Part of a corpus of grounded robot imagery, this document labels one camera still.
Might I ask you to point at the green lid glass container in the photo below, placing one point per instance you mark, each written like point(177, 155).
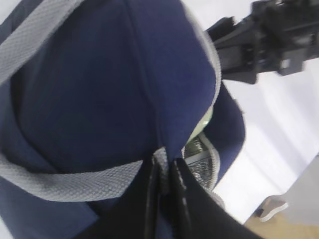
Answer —
point(201, 156)

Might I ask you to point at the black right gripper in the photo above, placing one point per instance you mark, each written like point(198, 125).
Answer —
point(287, 35)

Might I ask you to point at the navy blue lunch bag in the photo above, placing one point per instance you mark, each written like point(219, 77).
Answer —
point(89, 89)

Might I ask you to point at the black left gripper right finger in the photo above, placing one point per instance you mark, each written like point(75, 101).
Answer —
point(197, 215)

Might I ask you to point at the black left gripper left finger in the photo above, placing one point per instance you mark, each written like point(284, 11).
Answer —
point(135, 214)

